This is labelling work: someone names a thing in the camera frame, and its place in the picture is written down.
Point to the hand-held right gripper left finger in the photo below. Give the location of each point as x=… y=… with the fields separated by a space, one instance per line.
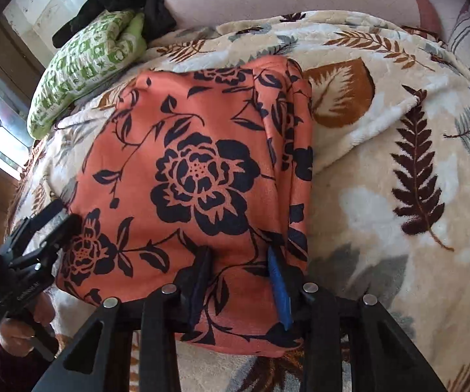
x=200 y=286

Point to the orange floral garment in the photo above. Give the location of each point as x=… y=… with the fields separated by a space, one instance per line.
x=178 y=110

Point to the cream leaf print blanket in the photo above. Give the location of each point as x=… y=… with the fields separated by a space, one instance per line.
x=382 y=130

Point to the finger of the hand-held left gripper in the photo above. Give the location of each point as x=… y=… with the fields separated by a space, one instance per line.
x=43 y=218
x=61 y=232

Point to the person's left hand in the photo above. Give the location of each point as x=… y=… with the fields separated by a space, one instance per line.
x=14 y=333

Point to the green checked pillow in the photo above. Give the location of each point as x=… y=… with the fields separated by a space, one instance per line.
x=80 y=65

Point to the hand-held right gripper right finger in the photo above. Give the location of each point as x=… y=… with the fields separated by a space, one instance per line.
x=280 y=290

